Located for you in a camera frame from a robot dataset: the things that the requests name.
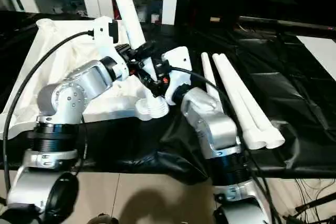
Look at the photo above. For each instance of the dark horizontal rail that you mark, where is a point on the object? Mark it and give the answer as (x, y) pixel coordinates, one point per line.
(289, 22)

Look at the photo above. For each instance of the white plastic table leg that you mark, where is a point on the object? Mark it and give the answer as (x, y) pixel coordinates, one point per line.
(236, 103)
(209, 74)
(252, 103)
(131, 19)

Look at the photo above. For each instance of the black plastic mat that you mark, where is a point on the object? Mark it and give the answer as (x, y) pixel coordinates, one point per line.
(299, 108)

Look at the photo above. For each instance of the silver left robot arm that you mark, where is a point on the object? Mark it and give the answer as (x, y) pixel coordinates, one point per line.
(68, 98)

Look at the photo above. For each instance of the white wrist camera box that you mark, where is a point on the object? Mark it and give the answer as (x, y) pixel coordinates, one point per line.
(177, 69)
(106, 30)

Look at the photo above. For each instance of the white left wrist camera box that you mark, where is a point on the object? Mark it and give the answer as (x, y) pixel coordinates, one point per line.
(106, 30)

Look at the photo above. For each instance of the white plastic table top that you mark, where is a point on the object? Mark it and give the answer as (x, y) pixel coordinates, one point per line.
(31, 93)

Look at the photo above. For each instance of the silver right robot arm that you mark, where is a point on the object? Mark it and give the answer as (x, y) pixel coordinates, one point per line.
(220, 135)

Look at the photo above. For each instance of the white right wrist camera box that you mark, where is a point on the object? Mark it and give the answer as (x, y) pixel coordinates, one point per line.
(177, 69)

